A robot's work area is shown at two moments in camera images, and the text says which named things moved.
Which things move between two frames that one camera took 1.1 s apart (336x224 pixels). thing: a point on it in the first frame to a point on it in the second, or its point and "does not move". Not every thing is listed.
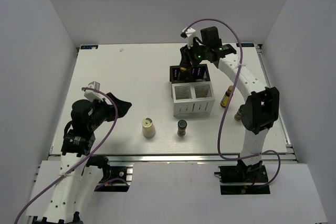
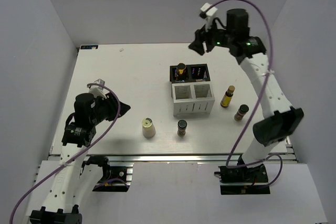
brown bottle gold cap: (224, 99) does not move
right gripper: (186, 56) to (197, 45)
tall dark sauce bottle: (183, 74) does not move
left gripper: (122, 106) does not move
